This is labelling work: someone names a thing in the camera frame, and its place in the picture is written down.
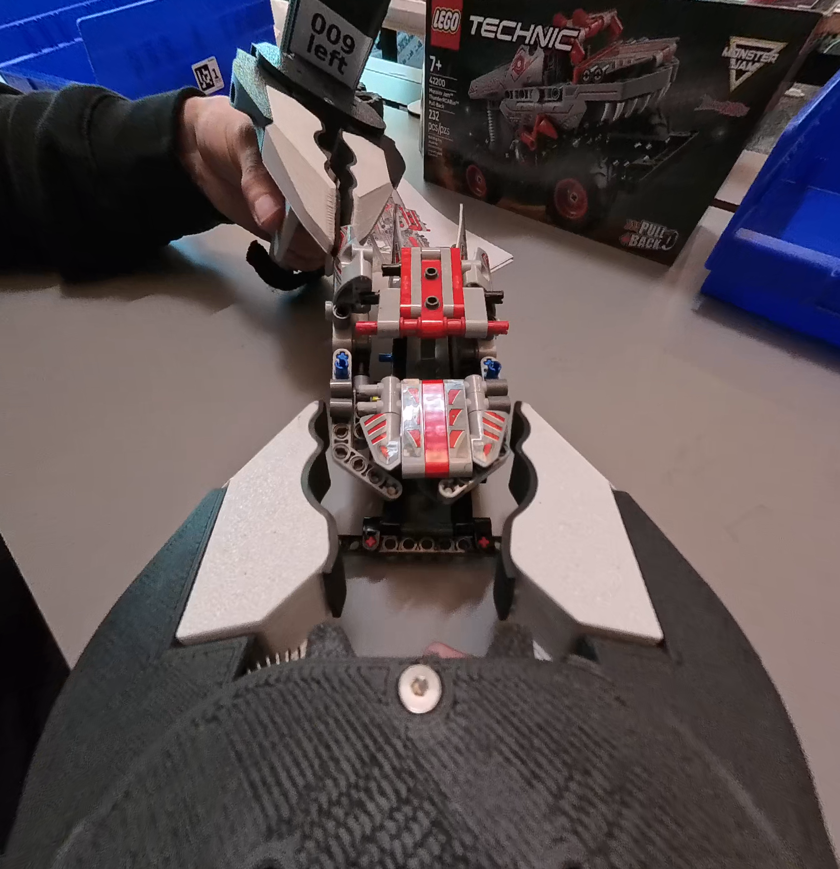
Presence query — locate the white instruction booklet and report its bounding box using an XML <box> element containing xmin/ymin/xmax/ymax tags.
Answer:
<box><xmin>355</xmin><ymin>182</ymin><xmax>516</xmax><ymax>272</ymax></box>

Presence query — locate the grey red brick truck model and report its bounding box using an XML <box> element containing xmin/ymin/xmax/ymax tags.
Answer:
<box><xmin>335</xmin><ymin>204</ymin><xmax>512</xmax><ymax>554</ymax></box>

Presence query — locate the black toy set box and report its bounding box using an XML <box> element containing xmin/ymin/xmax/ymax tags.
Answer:
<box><xmin>420</xmin><ymin>0</ymin><xmax>825</xmax><ymax>267</ymax></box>

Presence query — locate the blue bin with square tag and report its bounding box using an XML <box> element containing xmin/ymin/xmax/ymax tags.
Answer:
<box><xmin>77</xmin><ymin>0</ymin><xmax>275</xmax><ymax>103</ymax></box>

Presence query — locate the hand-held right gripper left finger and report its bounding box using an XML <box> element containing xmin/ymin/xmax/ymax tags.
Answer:
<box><xmin>176</xmin><ymin>401</ymin><xmax>346</xmax><ymax>642</ymax></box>

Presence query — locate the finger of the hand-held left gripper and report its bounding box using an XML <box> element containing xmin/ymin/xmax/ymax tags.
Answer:
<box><xmin>352</xmin><ymin>185</ymin><xmax>399</xmax><ymax>235</ymax></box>
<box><xmin>262</xmin><ymin>90</ymin><xmax>356</xmax><ymax>253</ymax></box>

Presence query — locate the person's left hand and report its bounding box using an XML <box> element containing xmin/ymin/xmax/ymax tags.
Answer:
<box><xmin>182</xmin><ymin>95</ymin><xmax>326</xmax><ymax>271</ymax></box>

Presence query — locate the person's left forearm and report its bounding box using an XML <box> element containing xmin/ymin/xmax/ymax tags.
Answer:
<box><xmin>0</xmin><ymin>78</ymin><xmax>231</xmax><ymax>279</ymax></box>

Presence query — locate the silver flat device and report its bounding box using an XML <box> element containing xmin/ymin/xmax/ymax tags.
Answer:
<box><xmin>359</xmin><ymin>57</ymin><xmax>428</xmax><ymax>119</ymax></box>

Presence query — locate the grey desk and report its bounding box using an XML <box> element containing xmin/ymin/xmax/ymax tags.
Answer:
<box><xmin>0</xmin><ymin>102</ymin><xmax>840</xmax><ymax>869</ymax></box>

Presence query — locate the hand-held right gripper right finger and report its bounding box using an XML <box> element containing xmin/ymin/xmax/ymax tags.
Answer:
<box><xmin>495</xmin><ymin>402</ymin><xmax>664</xmax><ymax>642</ymax></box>

